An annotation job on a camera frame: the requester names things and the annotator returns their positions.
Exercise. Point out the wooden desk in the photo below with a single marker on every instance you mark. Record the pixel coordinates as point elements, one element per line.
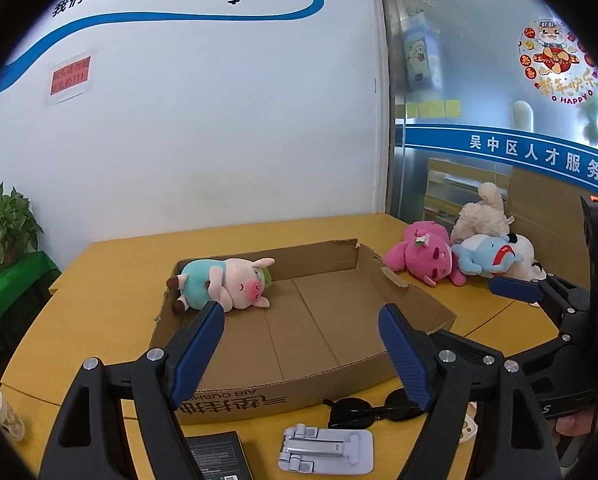
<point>104,280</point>

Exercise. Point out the brown cardboard box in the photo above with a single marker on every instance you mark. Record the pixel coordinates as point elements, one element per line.
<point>319,325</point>

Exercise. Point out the blue elephant plush toy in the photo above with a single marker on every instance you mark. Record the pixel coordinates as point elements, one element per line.
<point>484,255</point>

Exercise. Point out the sheep cartoon poster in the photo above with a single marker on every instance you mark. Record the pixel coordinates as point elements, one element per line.
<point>421,55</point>

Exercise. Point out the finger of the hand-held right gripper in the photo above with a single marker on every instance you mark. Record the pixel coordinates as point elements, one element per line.
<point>549,350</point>
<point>514,287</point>

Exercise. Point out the person's right hand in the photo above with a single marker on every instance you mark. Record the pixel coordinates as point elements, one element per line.
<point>576,425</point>

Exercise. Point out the yellow sticky note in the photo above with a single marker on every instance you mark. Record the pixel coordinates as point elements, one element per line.
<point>453,107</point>
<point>412,110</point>
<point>431,109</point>

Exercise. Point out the blue wall stripe decal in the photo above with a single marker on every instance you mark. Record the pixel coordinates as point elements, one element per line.
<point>129,20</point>

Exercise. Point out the large potted green plant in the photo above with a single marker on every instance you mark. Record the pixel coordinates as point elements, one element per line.
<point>6,230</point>

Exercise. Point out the blue window banner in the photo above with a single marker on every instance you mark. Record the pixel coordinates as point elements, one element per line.
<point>504,147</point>

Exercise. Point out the red paper wall notice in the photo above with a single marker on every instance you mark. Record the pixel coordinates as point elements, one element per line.
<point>69,77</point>

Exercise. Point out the white spotted dog plush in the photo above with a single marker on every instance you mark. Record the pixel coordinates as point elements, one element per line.
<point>526,260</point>

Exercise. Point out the black sunglasses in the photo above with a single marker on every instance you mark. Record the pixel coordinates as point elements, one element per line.
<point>359,412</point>

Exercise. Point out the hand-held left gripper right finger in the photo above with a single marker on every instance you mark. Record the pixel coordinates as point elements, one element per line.
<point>404,360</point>

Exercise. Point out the cream plush toy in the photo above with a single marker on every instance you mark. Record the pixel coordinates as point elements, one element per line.
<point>479,215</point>

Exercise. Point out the red cartoon window sticker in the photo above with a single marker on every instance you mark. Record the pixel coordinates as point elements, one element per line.
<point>559,60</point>

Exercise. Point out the pink pig plush toy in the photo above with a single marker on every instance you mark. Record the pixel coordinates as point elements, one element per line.
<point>229,285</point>

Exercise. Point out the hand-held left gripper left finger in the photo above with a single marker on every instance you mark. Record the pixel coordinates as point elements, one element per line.
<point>199,355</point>

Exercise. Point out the grey folding phone stand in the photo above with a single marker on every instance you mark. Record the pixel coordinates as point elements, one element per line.
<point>324,450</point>

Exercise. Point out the green table cloth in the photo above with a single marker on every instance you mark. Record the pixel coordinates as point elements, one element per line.
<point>9,290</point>

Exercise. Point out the magenta plush toy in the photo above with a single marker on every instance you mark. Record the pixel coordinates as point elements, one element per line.
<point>424,257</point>

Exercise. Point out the black product box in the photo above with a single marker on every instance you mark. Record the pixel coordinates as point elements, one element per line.
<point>221,455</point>

